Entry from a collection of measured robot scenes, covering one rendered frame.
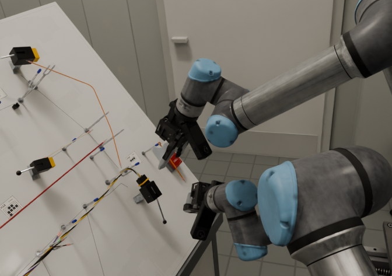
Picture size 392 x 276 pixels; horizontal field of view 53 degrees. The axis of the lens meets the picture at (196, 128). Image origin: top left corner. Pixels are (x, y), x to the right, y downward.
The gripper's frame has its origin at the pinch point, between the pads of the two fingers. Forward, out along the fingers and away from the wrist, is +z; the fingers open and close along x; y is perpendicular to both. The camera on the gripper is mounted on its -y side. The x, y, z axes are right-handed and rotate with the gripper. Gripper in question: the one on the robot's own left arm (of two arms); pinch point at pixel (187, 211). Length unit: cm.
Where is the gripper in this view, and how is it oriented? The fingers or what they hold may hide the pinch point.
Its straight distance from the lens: 126.1
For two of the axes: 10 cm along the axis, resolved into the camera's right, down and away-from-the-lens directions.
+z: -4.1, 2.5, 8.8
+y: 1.4, -9.3, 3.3
